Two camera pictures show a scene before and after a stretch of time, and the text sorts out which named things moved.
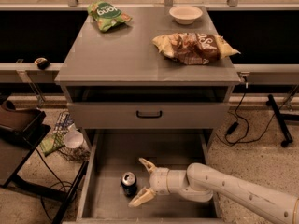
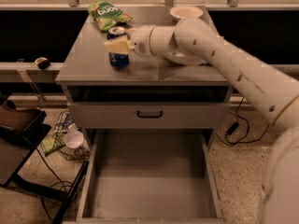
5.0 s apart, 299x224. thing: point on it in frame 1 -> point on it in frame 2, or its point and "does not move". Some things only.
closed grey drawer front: (148, 115) does not move
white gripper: (159, 180) -> (140, 40)
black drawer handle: (149, 117) does not move
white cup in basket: (73, 139) does not move
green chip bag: (107, 15) does not move
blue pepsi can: (129, 184) -> (119, 61)
